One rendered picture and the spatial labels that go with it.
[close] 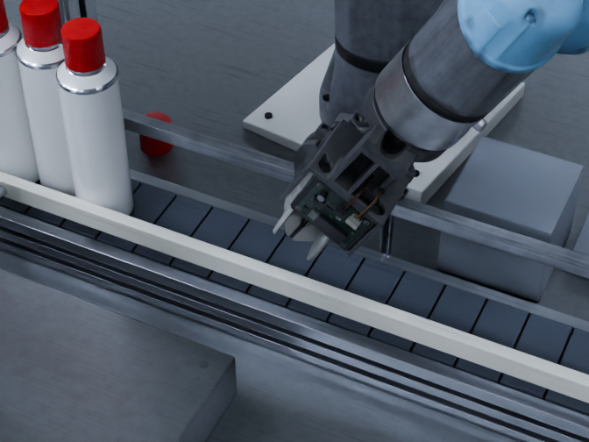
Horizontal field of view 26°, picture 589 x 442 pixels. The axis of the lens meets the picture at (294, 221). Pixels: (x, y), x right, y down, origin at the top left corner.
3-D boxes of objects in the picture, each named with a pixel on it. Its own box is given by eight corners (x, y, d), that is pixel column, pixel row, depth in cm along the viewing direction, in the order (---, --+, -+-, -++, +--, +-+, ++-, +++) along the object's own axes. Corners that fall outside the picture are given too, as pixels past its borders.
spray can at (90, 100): (70, 224, 117) (39, 42, 103) (88, 188, 120) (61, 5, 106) (124, 233, 116) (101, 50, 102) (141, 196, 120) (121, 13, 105)
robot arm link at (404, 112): (425, 16, 92) (513, 87, 92) (393, 53, 95) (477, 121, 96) (385, 74, 87) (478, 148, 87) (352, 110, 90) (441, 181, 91)
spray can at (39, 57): (31, 179, 121) (-4, -2, 107) (81, 160, 123) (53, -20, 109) (54, 211, 118) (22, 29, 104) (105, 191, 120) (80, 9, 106)
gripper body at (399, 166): (271, 202, 98) (346, 118, 89) (317, 137, 104) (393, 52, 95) (348, 263, 99) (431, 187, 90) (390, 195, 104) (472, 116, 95)
